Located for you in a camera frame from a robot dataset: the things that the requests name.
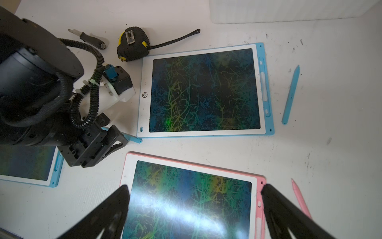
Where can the black yellow tape measure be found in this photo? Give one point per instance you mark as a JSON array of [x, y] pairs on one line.
[[134, 44]]

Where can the brown lid storage box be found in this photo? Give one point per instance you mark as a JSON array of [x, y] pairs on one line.
[[273, 11]]

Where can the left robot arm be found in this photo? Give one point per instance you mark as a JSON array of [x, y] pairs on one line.
[[50, 93]]

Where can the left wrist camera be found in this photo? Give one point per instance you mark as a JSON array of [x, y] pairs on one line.
[[115, 86]]

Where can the black handled screwdriver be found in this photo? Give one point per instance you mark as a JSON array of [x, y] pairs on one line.
[[89, 39]]

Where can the blue stylus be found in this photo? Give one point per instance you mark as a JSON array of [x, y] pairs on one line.
[[128, 137], [291, 94]]

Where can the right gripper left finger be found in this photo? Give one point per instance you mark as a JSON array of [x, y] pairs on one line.
[[106, 221]]

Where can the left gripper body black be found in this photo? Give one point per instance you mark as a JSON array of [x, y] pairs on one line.
[[94, 144]]

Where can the pink writing tablet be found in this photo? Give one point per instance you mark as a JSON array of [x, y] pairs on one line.
[[173, 199]]

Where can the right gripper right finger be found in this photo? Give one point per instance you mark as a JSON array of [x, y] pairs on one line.
[[285, 219]]

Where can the blue writing tablet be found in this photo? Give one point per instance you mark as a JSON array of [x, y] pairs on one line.
[[36, 165], [212, 92]]

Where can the pink stylus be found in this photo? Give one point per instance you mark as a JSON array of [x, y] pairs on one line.
[[300, 199]]

